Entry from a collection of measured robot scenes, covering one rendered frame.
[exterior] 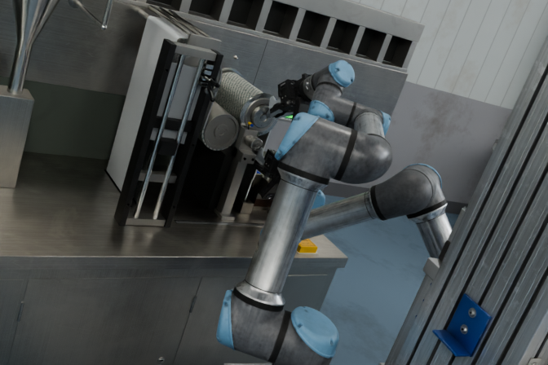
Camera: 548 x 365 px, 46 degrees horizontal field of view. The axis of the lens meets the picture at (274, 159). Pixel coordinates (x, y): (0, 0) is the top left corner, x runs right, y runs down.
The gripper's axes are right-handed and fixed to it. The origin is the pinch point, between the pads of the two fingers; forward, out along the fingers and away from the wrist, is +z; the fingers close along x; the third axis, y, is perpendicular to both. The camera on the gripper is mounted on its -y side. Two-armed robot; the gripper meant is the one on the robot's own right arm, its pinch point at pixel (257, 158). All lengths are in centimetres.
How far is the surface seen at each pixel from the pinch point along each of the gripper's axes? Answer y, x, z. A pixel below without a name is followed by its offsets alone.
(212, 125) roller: 9.9, 21.5, -1.9
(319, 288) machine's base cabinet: -32.9, -21.2, -28.8
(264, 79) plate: 20.0, -13.7, 30.5
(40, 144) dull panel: -16, 61, 31
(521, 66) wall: 40, -383, 193
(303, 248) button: -17.0, -7.6, -29.0
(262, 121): 14.4, 5.8, -4.1
